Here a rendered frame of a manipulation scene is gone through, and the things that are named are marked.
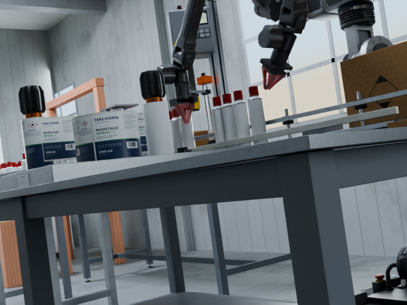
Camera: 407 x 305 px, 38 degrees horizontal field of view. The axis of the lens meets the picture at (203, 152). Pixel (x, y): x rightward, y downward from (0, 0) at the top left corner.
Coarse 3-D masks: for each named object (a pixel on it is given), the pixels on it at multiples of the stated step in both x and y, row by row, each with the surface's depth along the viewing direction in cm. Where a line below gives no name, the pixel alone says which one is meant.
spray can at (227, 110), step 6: (222, 96) 212; (228, 96) 211; (228, 102) 211; (222, 108) 211; (228, 108) 210; (222, 114) 212; (228, 114) 210; (228, 120) 210; (228, 126) 210; (234, 126) 210; (228, 132) 210; (234, 132) 210; (228, 138) 210; (234, 138) 209
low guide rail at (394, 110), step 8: (368, 112) 163; (376, 112) 161; (384, 112) 159; (392, 112) 158; (328, 120) 174; (336, 120) 172; (344, 120) 170; (352, 120) 167; (360, 120) 166; (288, 128) 186; (296, 128) 183; (304, 128) 181; (312, 128) 179; (320, 128) 177; (248, 136) 200; (256, 136) 197; (264, 136) 194; (272, 136) 191; (216, 144) 212; (224, 144) 209; (232, 144) 206; (176, 152) 230
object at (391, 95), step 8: (376, 96) 169; (384, 96) 167; (392, 96) 165; (344, 104) 178; (352, 104) 176; (360, 104) 174; (304, 112) 190; (312, 112) 187; (320, 112) 185; (272, 120) 201; (280, 120) 198; (200, 136) 230; (208, 136) 226
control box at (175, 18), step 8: (208, 8) 234; (168, 16) 233; (176, 16) 233; (208, 16) 234; (168, 24) 238; (176, 24) 233; (208, 24) 234; (176, 32) 233; (176, 40) 232; (200, 40) 233; (208, 40) 234; (200, 48) 233; (208, 48) 233; (200, 56) 238
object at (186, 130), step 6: (180, 120) 229; (180, 126) 230; (186, 126) 229; (192, 126) 230; (180, 132) 230; (186, 132) 228; (192, 132) 230; (186, 138) 228; (192, 138) 229; (186, 144) 228; (192, 144) 229
